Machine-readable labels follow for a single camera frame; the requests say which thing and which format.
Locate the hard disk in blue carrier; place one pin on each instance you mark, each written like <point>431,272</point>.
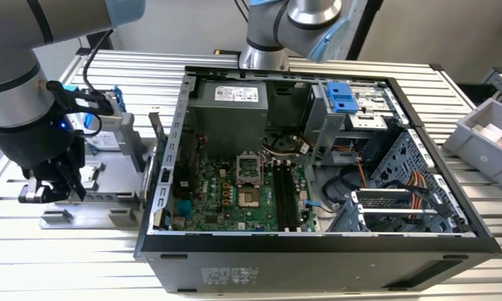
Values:
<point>104,139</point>

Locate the black PC case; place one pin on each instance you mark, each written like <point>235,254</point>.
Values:
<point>317,269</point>

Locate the blue expansion slot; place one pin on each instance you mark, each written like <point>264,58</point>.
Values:
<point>184,209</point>

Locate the silver CPU chip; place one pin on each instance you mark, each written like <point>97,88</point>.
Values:
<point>89,174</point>

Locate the CPU socket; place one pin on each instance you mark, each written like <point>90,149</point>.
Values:
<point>248,197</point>

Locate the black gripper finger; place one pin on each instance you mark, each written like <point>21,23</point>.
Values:
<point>70,175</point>
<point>45,188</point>

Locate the green motherboard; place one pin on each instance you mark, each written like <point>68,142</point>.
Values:
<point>217,207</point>

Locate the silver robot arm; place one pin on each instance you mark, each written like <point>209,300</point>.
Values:
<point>7,78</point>

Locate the grey plastic bin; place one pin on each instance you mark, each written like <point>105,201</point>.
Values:
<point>480,156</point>

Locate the small yellow black connector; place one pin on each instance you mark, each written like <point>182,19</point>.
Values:
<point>225,52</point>

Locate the metal disk bay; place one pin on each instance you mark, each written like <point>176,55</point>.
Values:
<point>392,216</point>

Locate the metal drive cage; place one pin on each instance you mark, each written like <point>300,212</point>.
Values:
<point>367,122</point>

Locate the blue drive bay latch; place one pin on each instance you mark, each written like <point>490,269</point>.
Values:
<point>337,97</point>

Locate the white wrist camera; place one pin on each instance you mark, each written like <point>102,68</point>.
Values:
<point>108,123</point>

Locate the thin locking lever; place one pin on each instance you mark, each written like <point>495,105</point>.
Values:
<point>260,171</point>

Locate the grey parts rack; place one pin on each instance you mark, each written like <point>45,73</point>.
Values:
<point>121,175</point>

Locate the black RAM slot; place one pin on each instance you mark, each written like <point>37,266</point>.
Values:
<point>281,197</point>
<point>292,197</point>

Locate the RAM memory stick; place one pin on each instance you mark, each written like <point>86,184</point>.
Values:
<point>108,197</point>

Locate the black post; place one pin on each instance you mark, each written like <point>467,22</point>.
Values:
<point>101,40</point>
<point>362,31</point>

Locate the grey power supply unit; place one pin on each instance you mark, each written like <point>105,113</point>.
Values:
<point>229,125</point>

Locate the small white box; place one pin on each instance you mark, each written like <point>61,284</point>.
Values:
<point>487,131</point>

